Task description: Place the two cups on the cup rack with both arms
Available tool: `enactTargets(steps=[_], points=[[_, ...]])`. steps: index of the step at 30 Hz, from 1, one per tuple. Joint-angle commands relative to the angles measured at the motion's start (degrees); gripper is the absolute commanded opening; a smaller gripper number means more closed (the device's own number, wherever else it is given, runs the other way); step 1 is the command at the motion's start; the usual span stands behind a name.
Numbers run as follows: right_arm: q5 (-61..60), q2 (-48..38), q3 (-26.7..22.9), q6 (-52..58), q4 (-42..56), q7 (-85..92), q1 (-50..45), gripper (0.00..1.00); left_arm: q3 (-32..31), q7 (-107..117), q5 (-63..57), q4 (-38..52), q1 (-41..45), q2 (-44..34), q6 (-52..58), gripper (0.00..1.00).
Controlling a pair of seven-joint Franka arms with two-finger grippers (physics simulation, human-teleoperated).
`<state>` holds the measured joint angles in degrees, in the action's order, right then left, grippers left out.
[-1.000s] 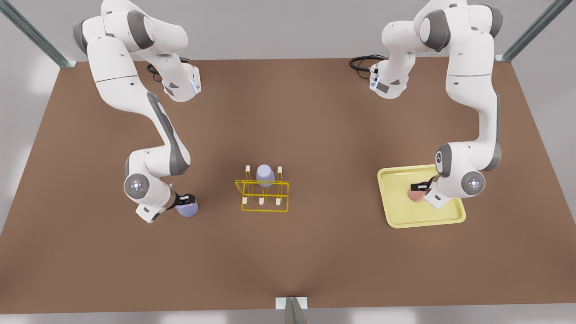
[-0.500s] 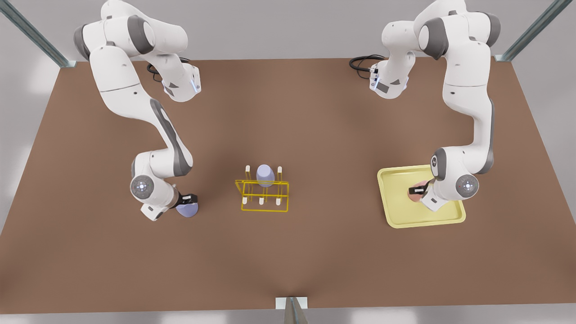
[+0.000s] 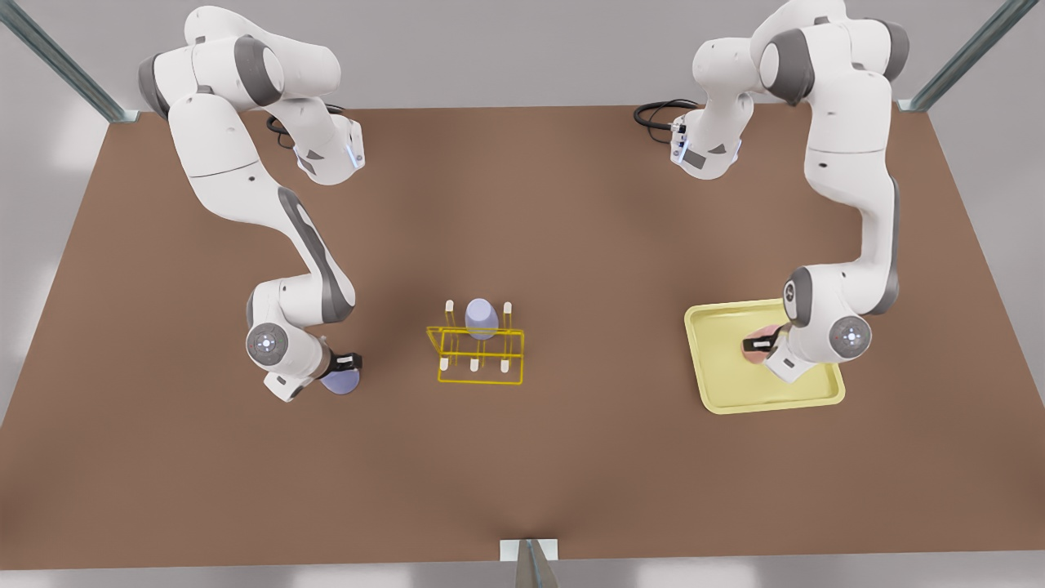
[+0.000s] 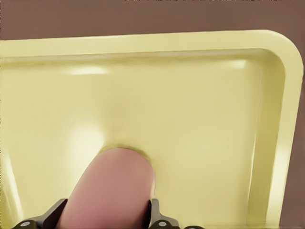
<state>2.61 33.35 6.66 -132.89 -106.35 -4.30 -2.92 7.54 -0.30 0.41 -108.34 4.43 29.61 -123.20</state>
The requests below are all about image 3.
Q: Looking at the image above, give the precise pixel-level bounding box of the pink cup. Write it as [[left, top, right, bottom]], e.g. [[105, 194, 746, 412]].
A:
[[740, 324, 783, 364]]

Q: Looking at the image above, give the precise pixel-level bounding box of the pale yellow tray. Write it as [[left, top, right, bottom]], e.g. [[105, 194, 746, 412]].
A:
[[683, 298, 846, 416]]

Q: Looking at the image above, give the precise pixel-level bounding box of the yellow wire cup rack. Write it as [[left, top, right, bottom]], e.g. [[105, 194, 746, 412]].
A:
[[426, 300, 526, 385]]

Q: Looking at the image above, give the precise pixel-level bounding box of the black cable loop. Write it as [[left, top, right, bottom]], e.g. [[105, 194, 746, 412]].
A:
[[634, 99, 703, 131], [265, 103, 347, 150]]

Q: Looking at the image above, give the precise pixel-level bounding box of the silver frame post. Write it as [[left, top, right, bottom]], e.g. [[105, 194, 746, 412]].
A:
[[0, 0, 140, 124], [500, 538, 559, 588], [896, 0, 1042, 114]]

